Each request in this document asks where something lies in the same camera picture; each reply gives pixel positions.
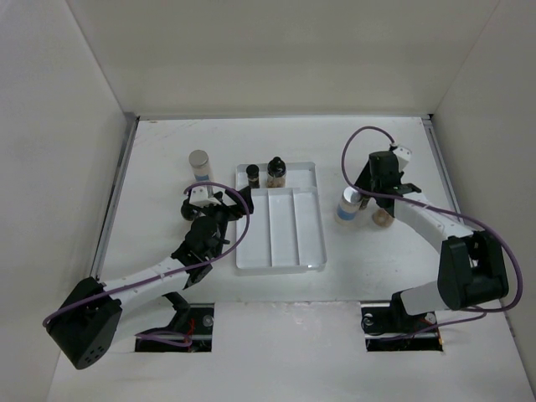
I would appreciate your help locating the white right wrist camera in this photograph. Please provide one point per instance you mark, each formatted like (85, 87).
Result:
(402, 153)

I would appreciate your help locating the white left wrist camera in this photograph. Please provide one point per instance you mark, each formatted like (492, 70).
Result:
(203, 196)

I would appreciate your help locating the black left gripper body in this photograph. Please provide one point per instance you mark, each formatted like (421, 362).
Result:
(222, 214)

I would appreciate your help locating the small black-cap spice bottle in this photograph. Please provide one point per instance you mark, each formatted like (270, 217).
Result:
(253, 176)

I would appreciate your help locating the silver-lid blue-label jar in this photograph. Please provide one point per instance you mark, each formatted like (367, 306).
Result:
(348, 206)

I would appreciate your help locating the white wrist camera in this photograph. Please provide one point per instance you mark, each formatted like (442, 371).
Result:
(402, 153)
(203, 196)

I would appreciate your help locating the pink-lid spice jar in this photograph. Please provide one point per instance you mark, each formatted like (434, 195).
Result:
(382, 218)

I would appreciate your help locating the silver-lid white bead jar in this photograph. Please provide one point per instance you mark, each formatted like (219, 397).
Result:
(199, 162)

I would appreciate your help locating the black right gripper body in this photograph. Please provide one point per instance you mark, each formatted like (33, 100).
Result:
(366, 182)

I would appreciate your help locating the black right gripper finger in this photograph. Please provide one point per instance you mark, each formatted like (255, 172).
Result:
(363, 202)
(402, 189)

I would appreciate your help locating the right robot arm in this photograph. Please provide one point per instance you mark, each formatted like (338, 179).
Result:
(471, 265)

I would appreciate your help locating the black pump-top clear bottle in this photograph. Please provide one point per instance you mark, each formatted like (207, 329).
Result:
(276, 173)

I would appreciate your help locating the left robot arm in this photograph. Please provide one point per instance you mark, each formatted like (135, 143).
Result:
(91, 317)

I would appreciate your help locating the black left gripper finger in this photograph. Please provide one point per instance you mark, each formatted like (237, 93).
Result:
(243, 203)
(188, 211)

